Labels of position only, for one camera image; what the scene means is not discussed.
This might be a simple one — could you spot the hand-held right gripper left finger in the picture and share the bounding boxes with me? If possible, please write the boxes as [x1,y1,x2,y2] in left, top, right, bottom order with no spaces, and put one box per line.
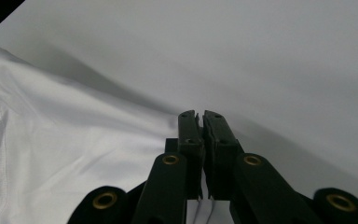
[165,109,206,201]

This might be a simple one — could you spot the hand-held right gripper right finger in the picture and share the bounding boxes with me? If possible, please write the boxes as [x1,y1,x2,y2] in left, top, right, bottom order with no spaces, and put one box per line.
[201,109,245,201]

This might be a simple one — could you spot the white shorts with black waistband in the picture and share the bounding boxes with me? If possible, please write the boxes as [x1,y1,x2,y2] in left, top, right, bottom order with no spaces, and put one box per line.
[0,41,231,224]

